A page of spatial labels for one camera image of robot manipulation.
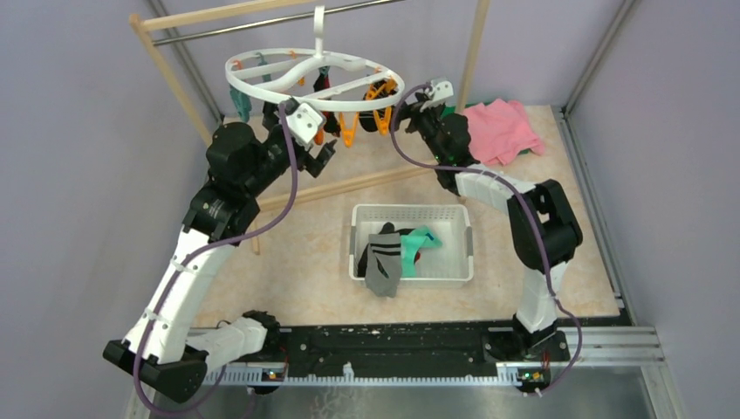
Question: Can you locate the grey sock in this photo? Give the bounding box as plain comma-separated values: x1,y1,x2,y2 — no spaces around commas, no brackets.
365,235,401,299

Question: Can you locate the teal sock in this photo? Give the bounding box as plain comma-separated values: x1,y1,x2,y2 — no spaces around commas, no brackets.
399,225,443,278

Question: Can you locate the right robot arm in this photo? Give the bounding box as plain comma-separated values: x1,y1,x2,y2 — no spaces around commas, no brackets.
391,100,583,361

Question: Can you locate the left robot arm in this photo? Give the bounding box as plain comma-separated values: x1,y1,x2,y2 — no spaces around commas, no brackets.
103,122,335,403

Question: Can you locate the white round sock hanger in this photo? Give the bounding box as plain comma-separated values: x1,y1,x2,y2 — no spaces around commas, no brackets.
224,5,406,113

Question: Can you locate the orange clothespin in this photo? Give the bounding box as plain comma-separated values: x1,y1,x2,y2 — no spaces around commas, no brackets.
339,113,360,148
373,106,394,135

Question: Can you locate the teal clothespin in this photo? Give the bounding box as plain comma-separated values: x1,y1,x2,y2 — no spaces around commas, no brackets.
230,86,252,123

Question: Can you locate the metal hanging rod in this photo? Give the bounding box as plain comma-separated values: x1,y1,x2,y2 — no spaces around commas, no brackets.
153,0,402,47

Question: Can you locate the white plastic basket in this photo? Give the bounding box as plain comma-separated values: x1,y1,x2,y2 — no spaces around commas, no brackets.
348,204,474,288

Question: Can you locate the pink cloth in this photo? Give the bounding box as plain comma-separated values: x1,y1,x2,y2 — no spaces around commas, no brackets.
462,99,545,166

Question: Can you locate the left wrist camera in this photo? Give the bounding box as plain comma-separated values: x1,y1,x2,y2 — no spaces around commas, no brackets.
285,100,325,150

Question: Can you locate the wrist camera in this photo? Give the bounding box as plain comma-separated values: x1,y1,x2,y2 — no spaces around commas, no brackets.
421,78,454,111
285,100,325,150

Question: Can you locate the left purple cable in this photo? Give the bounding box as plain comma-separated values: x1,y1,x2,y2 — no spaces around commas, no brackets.
133,102,299,413

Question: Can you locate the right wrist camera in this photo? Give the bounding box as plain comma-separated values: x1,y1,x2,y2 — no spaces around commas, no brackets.
421,78,454,111

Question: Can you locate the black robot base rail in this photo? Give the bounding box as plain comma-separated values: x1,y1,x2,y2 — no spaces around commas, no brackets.
242,320,573,393

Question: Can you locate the wooden drying rack frame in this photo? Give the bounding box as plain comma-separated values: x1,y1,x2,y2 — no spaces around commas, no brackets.
128,0,492,256

